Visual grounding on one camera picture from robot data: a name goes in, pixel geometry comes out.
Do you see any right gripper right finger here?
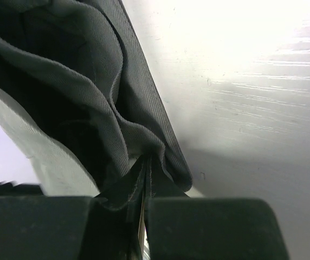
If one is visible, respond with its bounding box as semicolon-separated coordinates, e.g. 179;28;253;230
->
146;155;190;259

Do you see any grey skirt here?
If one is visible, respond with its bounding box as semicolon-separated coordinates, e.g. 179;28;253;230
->
0;1;192;196

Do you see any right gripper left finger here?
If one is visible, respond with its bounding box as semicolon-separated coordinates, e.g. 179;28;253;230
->
89;155;146;259

